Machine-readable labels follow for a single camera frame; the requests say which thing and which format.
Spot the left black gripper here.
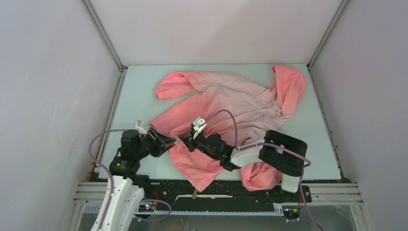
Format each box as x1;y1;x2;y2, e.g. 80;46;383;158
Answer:
135;127;176;159

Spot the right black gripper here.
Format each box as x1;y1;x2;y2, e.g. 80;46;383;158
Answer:
179;128;220;161

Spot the pink zip-up hooded jacket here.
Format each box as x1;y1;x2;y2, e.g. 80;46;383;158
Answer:
150;65;307;192

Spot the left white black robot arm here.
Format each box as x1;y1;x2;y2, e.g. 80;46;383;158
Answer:
88;127;177;231

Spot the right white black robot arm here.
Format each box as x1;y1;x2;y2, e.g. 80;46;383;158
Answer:
179;130;311;201

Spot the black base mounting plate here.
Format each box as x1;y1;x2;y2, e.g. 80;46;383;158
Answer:
145;180;312;214

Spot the left circuit board with LEDs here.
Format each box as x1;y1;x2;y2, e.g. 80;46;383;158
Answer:
138;204;156;213

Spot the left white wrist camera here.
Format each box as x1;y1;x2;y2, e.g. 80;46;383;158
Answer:
134;120;147;135

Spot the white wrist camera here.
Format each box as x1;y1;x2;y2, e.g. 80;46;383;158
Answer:
191;117;207;139
134;120;147;135

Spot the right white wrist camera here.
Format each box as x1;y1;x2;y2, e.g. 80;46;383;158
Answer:
191;117;207;139

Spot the aluminium frame rail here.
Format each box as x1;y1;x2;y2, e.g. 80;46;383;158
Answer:
74;180;363;205

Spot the white slotted cable duct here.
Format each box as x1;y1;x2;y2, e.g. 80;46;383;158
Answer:
83;204;284;217

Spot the right circuit board with wires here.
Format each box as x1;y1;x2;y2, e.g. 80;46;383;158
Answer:
282;208;301;220

